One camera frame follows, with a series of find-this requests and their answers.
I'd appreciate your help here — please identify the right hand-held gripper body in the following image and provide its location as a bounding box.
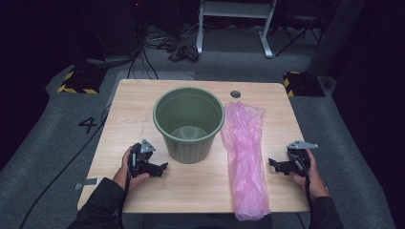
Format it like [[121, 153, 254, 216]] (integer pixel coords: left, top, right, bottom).
[[286, 140, 319, 177]]

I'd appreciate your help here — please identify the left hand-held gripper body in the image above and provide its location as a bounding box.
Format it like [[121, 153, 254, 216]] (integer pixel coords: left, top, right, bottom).
[[128, 138, 157, 178]]

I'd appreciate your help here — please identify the green plastic trash bin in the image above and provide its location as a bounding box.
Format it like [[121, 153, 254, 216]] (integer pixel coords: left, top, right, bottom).
[[152, 87, 225, 165]]

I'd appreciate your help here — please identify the pink plastic bag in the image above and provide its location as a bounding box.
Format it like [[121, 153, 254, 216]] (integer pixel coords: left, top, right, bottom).
[[219, 100, 271, 222]]

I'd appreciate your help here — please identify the person's left hand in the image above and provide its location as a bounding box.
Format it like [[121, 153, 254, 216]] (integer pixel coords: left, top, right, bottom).
[[113, 146, 151, 191]]

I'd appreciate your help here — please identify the person's right hand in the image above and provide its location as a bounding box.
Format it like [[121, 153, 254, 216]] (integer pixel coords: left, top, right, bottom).
[[289, 149, 330, 201]]

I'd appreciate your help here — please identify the black yellow striped floor base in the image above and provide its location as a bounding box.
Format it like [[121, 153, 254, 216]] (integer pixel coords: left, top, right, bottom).
[[56, 66, 108, 95], [283, 71, 327, 98]]

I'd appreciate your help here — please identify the grey curtain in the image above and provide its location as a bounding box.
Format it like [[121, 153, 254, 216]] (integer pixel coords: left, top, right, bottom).
[[306, 0, 368, 77]]

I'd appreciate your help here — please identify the black folding chair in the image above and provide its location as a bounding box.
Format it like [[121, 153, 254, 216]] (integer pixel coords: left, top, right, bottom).
[[275, 8, 324, 58]]

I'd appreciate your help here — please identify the right hand-held gripper cable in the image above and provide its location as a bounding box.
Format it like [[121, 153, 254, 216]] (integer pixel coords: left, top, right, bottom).
[[294, 156, 315, 229]]

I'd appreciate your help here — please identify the grey metal table bracket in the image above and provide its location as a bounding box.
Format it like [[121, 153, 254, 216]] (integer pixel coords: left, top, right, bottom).
[[75, 177, 102, 191]]

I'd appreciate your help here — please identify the long black floor cable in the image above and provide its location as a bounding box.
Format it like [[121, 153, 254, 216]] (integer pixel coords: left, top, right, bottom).
[[18, 103, 113, 229]]

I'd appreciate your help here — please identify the tangle of black floor cables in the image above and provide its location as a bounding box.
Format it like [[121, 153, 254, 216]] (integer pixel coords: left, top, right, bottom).
[[126, 18, 201, 80]]

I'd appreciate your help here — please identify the white metal stand frame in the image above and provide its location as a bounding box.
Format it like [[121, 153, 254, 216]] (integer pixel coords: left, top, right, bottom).
[[196, 0, 278, 59]]

